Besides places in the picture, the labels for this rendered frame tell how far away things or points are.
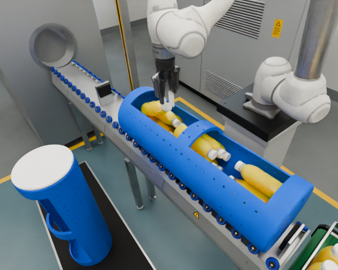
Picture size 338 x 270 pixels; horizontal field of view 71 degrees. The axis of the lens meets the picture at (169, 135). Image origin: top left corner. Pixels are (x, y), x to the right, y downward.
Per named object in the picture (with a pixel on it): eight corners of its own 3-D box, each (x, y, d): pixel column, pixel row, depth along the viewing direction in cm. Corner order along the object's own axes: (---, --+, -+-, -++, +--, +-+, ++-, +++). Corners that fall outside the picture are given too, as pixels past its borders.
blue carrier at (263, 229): (163, 115, 146) (154, 76, 126) (302, 209, 95) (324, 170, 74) (126, 141, 136) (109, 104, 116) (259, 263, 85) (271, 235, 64)
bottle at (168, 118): (154, 113, 132) (176, 129, 121) (145, 111, 126) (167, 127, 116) (159, 102, 130) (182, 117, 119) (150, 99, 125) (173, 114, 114)
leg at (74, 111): (90, 146, 270) (73, 100, 228) (93, 149, 266) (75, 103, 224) (86, 149, 267) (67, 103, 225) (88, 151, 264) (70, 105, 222)
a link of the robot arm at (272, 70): (270, 86, 136) (278, 49, 121) (293, 102, 123) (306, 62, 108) (245, 94, 133) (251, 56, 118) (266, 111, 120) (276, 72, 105)
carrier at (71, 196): (82, 224, 184) (65, 263, 163) (33, 143, 125) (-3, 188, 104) (117, 228, 180) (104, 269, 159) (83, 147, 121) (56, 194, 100)
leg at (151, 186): (153, 193, 219) (145, 145, 177) (156, 197, 215) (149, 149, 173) (148, 197, 216) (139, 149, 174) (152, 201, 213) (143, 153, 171)
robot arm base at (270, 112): (254, 90, 144) (255, 82, 141) (289, 104, 131) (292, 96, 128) (235, 104, 136) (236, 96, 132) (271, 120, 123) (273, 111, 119)
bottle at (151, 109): (148, 99, 121) (167, 96, 106) (155, 111, 124) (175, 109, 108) (138, 107, 118) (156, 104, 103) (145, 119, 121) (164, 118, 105)
